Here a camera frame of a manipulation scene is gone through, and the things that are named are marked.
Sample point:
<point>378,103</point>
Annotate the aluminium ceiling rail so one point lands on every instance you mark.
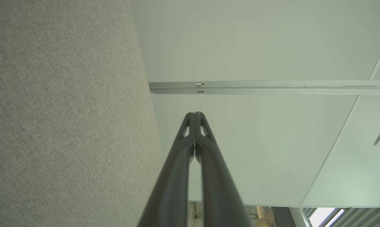
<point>271,87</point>

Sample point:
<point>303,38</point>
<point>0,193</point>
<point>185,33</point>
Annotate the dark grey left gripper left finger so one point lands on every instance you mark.
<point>174,183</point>

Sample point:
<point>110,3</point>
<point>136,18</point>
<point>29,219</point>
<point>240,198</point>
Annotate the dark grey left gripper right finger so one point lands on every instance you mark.
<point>216,186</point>

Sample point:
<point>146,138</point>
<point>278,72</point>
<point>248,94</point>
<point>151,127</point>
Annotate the window blinds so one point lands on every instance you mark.
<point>344,217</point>

